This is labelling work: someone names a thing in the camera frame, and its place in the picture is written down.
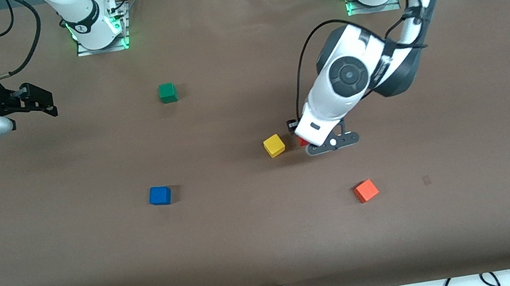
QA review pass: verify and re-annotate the orange wooden block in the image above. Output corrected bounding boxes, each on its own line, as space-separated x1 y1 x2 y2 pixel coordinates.
352 178 382 205

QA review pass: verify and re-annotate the green wooden block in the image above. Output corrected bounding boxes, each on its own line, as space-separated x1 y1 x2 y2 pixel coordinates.
157 82 179 105

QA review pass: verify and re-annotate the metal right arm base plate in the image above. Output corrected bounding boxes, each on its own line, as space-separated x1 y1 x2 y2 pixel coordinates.
69 1 134 58

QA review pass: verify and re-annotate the yellow wooden block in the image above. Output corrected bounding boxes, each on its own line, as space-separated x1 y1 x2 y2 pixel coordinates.
262 132 287 159

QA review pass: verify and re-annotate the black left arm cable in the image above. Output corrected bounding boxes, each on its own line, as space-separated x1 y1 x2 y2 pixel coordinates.
277 0 439 121

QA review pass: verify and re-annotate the blue wooden block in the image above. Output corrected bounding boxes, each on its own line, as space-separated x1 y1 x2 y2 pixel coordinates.
147 184 174 208

